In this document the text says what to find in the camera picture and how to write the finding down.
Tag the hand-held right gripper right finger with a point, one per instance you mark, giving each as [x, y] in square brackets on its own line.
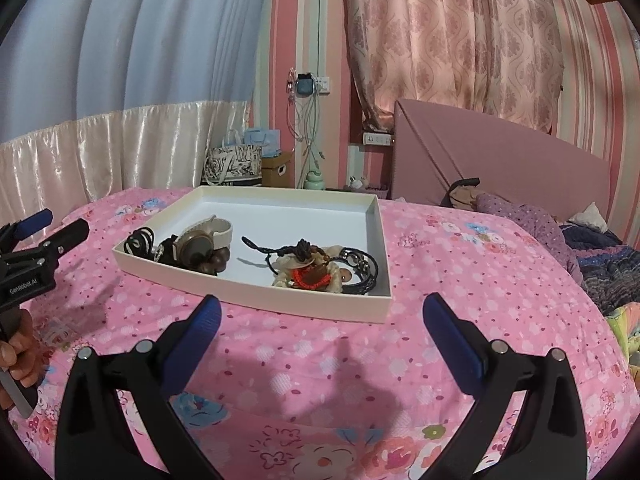
[452, 345]

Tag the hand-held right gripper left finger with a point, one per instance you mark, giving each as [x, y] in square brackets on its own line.
[205, 325]

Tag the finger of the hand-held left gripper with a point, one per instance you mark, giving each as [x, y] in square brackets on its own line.
[67, 239]
[32, 222]

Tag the white shallow cardboard tray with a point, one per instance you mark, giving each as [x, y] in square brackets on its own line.
[300, 215]

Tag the person's left hand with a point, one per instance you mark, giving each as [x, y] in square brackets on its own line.
[17, 357]

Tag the pink floral bedspread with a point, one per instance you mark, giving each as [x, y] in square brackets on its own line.
[350, 360]

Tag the purple dotted pillow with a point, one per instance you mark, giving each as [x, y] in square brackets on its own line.
[535, 225]

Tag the floral print tote bag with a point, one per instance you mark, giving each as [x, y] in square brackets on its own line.
[232, 167]

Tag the blue and cream curtain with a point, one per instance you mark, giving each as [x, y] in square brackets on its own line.
[125, 85]

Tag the pink plastic basket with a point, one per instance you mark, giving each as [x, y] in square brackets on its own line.
[381, 191]

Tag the brown cardboard box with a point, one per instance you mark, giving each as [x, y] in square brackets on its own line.
[276, 170]

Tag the dark blue knitted blanket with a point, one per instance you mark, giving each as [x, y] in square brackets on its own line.
[610, 270]

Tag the pastel patterned quilt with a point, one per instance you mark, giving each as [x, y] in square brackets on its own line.
[627, 335]

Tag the green water bottle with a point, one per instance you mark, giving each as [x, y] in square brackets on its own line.
[314, 181]

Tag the pink padded headboard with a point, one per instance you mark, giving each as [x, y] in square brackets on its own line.
[500, 170]

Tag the white cloth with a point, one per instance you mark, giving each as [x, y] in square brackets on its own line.
[590, 217]

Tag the light blue gift bag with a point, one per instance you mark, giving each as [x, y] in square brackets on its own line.
[262, 141]

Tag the white power strip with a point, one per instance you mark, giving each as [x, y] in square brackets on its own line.
[376, 138]

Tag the pink patterned curtain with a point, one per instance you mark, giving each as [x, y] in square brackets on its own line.
[450, 35]

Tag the white wall socket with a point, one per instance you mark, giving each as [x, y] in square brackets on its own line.
[324, 85]

